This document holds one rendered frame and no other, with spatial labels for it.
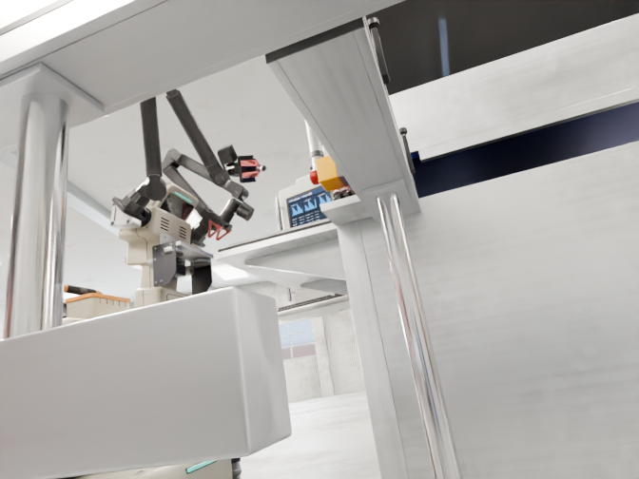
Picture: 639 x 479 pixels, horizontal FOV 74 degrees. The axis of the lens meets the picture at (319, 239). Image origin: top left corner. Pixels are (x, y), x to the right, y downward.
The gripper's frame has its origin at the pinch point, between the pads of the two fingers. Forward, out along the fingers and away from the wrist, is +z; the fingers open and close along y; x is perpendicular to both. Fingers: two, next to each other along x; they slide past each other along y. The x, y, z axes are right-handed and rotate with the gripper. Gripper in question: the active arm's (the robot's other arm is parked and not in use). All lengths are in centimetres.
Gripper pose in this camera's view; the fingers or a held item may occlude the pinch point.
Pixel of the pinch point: (258, 168)
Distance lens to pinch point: 158.6
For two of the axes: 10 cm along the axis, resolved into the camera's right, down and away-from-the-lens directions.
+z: 6.2, 1.0, -7.8
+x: 7.8, -1.7, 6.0
